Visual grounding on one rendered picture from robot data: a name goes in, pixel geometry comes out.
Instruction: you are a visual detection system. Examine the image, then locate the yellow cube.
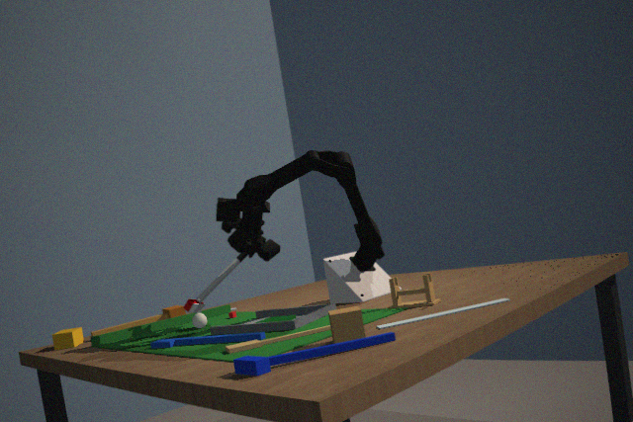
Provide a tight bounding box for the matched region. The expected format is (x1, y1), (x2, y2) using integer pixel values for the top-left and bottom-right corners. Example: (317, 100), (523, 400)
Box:
(52, 327), (84, 350)

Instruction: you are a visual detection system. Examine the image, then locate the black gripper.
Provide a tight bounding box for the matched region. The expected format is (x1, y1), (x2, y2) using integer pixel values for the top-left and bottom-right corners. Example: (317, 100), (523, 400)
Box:
(222, 218), (280, 262)

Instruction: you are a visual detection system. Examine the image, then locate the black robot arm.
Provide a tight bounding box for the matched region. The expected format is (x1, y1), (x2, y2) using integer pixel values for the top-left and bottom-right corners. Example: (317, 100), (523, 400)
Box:
(217, 150), (385, 272)

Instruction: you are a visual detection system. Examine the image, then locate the white ball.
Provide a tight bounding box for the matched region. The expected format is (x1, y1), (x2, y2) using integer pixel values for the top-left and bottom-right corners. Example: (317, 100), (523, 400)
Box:
(192, 313), (208, 328)

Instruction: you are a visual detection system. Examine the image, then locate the brown cube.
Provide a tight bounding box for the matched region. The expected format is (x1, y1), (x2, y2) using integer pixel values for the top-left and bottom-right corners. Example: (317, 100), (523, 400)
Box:
(328, 306), (366, 344)

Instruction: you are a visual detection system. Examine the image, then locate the green putting mat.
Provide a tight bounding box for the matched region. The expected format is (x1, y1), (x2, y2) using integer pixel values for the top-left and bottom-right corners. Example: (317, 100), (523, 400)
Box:
(91, 307), (409, 362)

